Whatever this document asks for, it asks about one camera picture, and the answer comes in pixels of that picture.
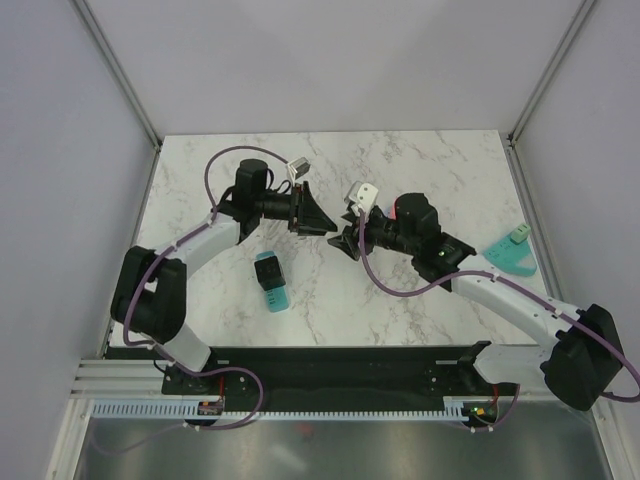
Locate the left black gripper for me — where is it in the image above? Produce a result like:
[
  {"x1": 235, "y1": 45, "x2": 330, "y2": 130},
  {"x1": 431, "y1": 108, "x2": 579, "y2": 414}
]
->
[{"x1": 255, "y1": 182, "x2": 337, "y2": 238}]

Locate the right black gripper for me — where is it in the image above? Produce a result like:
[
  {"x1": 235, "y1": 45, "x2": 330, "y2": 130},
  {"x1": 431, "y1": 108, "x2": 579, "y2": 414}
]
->
[{"x1": 327, "y1": 205, "x2": 418, "y2": 262}]

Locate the pink cube socket adapter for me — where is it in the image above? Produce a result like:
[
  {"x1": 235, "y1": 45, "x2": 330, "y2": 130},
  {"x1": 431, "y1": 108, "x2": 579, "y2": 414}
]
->
[{"x1": 386, "y1": 200, "x2": 397, "y2": 220}]

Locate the black cube plug adapter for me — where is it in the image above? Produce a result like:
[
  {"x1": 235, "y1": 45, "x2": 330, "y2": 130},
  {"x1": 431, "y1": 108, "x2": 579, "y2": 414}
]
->
[{"x1": 254, "y1": 256, "x2": 286, "y2": 291}]

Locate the green plug adapter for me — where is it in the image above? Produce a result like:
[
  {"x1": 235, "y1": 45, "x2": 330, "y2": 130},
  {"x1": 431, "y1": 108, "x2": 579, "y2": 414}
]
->
[{"x1": 510, "y1": 223, "x2": 531, "y2": 245}]

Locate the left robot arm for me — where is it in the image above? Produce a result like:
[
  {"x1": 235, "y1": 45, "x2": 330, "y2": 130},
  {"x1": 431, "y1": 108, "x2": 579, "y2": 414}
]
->
[{"x1": 110, "y1": 158, "x2": 337, "y2": 393}]

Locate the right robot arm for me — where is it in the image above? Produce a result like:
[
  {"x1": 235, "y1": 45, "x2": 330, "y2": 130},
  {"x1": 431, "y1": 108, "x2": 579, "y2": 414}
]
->
[{"x1": 328, "y1": 182, "x2": 633, "y2": 411}]

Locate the teal rectangular power strip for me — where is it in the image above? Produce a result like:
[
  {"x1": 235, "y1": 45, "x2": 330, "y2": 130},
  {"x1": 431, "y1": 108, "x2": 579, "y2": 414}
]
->
[{"x1": 254, "y1": 251, "x2": 289, "y2": 313}]

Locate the teal triangular power strip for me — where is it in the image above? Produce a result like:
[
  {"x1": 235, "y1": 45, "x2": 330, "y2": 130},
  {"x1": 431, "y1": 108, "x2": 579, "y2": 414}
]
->
[{"x1": 483, "y1": 236, "x2": 538, "y2": 277}]

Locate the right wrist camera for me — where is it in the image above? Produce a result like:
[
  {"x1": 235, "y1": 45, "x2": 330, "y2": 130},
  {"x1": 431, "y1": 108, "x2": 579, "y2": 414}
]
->
[{"x1": 345, "y1": 181, "x2": 379, "y2": 217}]

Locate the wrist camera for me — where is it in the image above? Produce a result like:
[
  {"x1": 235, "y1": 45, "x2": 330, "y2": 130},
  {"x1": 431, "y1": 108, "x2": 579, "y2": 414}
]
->
[
  {"x1": 286, "y1": 157, "x2": 311, "y2": 184},
  {"x1": 345, "y1": 181, "x2": 379, "y2": 217}
]

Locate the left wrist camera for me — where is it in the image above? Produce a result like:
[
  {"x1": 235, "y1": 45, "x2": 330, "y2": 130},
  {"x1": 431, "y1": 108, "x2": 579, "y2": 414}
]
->
[{"x1": 286, "y1": 157, "x2": 311, "y2": 184}]

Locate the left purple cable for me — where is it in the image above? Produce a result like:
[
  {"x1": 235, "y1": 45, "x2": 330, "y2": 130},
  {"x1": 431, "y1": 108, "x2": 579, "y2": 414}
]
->
[{"x1": 122, "y1": 145, "x2": 294, "y2": 374}]

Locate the purple cable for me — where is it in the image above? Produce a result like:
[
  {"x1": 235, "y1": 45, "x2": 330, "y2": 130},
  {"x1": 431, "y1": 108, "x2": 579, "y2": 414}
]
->
[
  {"x1": 357, "y1": 212, "x2": 640, "y2": 404},
  {"x1": 122, "y1": 145, "x2": 294, "y2": 374}
]

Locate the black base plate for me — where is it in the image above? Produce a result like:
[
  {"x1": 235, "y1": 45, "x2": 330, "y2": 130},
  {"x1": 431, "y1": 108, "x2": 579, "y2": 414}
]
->
[{"x1": 161, "y1": 346, "x2": 516, "y2": 409}]

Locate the right aluminium frame post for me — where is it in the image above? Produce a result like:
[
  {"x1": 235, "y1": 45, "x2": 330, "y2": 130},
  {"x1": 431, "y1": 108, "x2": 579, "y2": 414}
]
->
[{"x1": 505, "y1": 0, "x2": 599, "y2": 146}]

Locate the aluminium frame post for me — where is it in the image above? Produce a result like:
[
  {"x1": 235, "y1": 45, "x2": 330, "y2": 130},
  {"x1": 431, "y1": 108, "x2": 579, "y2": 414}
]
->
[
  {"x1": 505, "y1": 0, "x2": 599, "y2": 146},
  {"x1": 69, "y1": 0, "x2": 163, "y2": 153}
]

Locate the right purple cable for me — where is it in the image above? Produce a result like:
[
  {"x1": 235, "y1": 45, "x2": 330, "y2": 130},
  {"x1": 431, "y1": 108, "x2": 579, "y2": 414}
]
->
[{"x1": 357, "y1": 212, "x2": 640, "y2": 404}]

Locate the white cable duct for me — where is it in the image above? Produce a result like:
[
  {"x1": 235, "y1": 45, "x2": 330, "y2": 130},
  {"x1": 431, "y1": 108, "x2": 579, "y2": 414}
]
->
[{"x1": 90, "y1": 397, "x2": 499, "y2": 422}]

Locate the left aluminium frame post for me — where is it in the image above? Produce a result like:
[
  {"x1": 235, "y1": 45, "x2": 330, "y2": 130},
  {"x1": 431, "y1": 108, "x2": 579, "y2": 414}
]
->
[{"x1": 69, "y1": 0, "x2": 163, "y2": 153}]

